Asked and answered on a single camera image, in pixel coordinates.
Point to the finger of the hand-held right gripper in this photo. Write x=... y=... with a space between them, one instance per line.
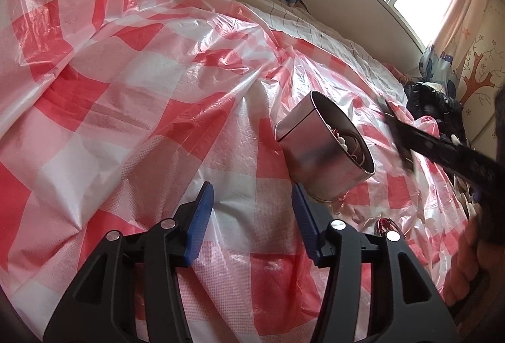
x=426 y=139

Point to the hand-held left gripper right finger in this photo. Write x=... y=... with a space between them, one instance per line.
x=305 y=224

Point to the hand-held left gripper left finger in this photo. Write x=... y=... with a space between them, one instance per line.
x=199 y=224

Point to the round silver metal tin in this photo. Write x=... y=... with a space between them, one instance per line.
x=315 y=153

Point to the shiny red bangle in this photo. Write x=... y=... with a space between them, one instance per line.
x=384 y=225

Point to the person's right hand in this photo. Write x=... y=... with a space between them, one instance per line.
x=473 y=264

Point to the crumpled white cloth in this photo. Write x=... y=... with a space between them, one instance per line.
x=465 y=195

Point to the pile of dark clothes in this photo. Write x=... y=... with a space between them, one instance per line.
x=432 y=106

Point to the small blue print curtain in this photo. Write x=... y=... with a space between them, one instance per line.
x=438 y=66

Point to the pink curtain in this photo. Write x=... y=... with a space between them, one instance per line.
x=461 y=7

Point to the red white checked plastic sheet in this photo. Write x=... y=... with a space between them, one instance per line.
x=118 y=110

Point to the tree print wall panel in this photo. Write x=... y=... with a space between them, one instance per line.
x=479 y=78

